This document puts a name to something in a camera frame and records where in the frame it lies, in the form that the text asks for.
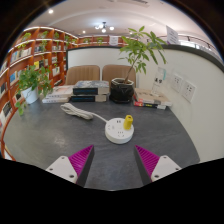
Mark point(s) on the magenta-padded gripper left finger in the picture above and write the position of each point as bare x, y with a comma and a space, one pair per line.
63, 167

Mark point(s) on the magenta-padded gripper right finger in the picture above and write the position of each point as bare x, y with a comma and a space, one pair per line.
165, 166

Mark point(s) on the round white power strip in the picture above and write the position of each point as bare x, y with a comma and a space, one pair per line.
117, 133

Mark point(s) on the red-spine book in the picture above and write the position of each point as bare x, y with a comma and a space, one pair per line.
148, 105

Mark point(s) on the white book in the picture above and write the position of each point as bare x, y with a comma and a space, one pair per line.
62, 90
55, 99

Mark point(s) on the beige-cover book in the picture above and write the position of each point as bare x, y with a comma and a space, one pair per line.
151, 96

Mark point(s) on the thin dark-cover book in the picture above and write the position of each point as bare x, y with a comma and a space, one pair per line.
88, 98

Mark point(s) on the clear acrylic sign stand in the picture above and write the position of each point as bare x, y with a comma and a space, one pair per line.
159, 81

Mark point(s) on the small tree in black pot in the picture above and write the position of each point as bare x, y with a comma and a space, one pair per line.
122, 90

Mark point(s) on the leafy plant in white pot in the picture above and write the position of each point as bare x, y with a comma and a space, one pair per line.
31, 81

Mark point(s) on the tan padded chair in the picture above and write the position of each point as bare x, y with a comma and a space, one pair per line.
116, 71
82, 75

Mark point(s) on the orange bookshelf unit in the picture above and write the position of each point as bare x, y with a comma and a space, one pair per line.
20, 56

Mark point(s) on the white paper sign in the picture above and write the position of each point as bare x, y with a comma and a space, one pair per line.
172, 35

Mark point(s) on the small white poster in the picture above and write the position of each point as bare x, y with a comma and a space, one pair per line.
113, 40

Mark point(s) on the multi-bulb ceiling lamp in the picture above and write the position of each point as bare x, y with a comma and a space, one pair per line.
104, 27

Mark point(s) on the white wall socket panel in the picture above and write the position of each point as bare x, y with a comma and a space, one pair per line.
177, 82
188, 91

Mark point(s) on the dark metal rail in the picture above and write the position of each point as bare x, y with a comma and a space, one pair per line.
196, 39

